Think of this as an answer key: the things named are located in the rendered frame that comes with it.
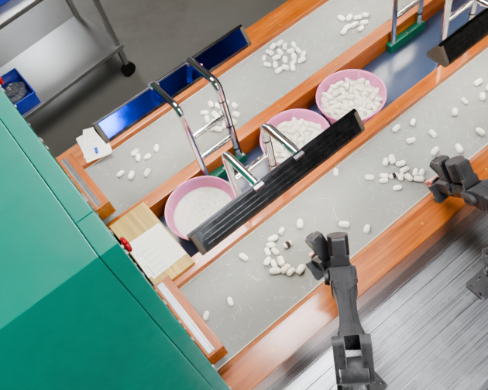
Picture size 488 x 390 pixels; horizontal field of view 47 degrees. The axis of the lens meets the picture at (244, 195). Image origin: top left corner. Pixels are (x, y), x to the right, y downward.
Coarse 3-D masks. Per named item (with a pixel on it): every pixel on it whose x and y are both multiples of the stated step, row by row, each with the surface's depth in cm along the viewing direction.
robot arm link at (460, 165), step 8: (448, 160) 167; (456, 160) 164; (464, 160) 162; (448, 168) 165; (456, 168) 163; (464, 168) 161; (472, 168) 162; (456, 176) 164; (464, 176) 162; (472, 176) 163; (464, 184) 162; (472, 184) 163; (464, 192) 162; (464, 200) 164; (472, 200) 158
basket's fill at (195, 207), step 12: (192, 192) 209; (204, 192) 208; (216, 192) 207; (180, 204) 207; (192, 204) 205; (204, 204) 204; (216, 204) 204; (180, 216) 204; (192, 216) 204; (204, 216) 203; (180, 228) 201; (192, 228) 201
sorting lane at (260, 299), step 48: (432, 96) 212; (384, 144) 204; (432, 144) 201; (480, 144) 197; (336, 192) 197; (384, 192) 194; (192, 288) 187; (240, 288) 184; (288, 288) 181; (240, 336) 175
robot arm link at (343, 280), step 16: (336, 272) 147; (352, 272) 146; (336, 288) 143; (352, 288) 142; (352, 304) 138; (352, 320) 134; (336, 336) 131; (352, 336) 131; (368, 336) 129; (336, 352) 130; (368, 352) 129; (336, 368) 130; (336, 384) 132
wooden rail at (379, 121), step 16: (480, 48) 218; (464, 64) 217; (432, 80) 213; (400, 96) 212; (416, 96) 210; (384, 112) 209; (400, 112) 208; (368, 128) 206; (352, 144) 204; (336, 160) 201; (320, 176) 200; (288, 192) 198; (272, 208) 195; (256, 224) 193; (224, 240) 192; (240, 240) 193; (192, 256) 191; (208, 256) 189; (192, 272) 187
